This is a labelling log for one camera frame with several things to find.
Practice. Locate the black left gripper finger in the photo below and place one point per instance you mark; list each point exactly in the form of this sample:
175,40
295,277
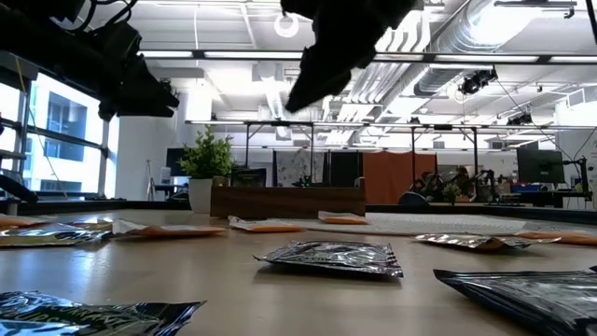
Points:
140,112
144,91

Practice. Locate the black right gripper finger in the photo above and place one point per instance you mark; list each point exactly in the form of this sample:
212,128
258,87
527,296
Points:
322,74
365,53

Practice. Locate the dark wooden box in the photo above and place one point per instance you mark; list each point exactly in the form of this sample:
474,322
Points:
280,203

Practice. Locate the shiny silver foil tea packet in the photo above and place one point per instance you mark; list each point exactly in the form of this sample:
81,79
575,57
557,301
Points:
466,241
46,237

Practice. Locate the dark blue foil tea packet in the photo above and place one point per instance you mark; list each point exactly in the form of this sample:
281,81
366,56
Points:
536,298
70,317

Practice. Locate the black background robot arm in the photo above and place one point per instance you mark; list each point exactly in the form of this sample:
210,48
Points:
485,182
426,184

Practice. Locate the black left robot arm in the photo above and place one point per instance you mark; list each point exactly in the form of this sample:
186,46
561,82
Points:
37,37

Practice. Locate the round black spotlight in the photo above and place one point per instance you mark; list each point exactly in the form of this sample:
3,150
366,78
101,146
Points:
165,86

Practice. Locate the small black monitor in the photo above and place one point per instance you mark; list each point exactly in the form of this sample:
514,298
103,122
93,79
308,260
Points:
173,161

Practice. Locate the green plant in white pot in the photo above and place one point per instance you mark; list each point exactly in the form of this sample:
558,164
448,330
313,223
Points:
207,158

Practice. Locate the white patterned panel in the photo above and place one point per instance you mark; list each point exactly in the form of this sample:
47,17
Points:
298,163

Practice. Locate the black partition panel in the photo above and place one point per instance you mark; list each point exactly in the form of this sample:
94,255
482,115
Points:
345,168

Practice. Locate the overhead light bar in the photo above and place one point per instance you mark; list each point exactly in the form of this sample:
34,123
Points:
466,58

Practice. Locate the orange partition panel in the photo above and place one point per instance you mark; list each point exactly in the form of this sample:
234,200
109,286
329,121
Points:
396,177

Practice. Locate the black diagonal strut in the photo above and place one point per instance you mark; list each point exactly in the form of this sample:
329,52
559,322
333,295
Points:
18,186

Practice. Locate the dark office chair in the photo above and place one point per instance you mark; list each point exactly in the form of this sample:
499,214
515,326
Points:
412,198

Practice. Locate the small green background plant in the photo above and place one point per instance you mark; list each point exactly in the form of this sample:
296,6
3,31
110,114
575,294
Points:
451,191

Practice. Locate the round white woven mat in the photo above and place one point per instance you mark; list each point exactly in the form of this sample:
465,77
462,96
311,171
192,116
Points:
420,224

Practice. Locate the large black computer monitor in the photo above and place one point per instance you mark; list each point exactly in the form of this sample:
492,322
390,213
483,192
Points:
541,165

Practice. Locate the black background desk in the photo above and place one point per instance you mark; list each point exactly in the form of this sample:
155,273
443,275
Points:
550,196

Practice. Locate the black table edge rail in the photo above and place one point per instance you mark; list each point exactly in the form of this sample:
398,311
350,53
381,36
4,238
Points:
93,206

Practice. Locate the black overhead camera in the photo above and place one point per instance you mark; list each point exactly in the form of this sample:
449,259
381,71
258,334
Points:
476,81

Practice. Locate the black background station frame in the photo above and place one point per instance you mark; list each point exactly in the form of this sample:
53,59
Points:
412,158

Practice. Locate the small black hanging camera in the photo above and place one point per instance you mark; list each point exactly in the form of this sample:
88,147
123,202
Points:
520,119

